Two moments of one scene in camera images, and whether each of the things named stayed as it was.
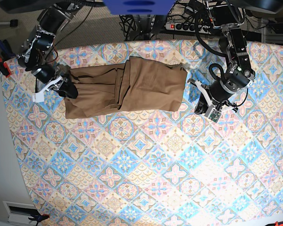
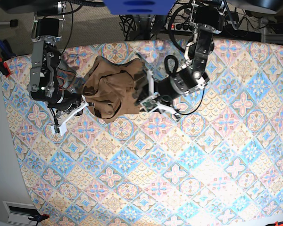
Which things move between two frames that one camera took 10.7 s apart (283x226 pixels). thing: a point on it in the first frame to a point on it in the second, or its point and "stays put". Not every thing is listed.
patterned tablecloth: x=160 y=168 stays put
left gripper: x=47 y=77 to x=60 y=111
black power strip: x=189 y=27 stays put
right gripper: x=218 y=94 to x=163 y=92
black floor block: x=13 y=23 stays put
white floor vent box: x=18 y=213 stays put
